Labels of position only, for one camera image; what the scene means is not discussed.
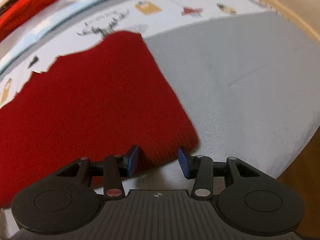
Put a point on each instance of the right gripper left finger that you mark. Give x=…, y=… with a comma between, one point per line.
x=116, y=167

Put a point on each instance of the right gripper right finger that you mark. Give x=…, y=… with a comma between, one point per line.
x=200, y=168

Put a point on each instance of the dark red knit sweater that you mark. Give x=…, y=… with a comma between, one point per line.
x=95, y=103

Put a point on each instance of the deer print bed sheet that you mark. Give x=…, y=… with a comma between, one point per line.
x=248, y=80

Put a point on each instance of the light blue folded sheet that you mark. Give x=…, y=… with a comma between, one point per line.
x=29, y=33

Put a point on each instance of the bright red folded blanket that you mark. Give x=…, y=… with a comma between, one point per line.
x=21, y=12

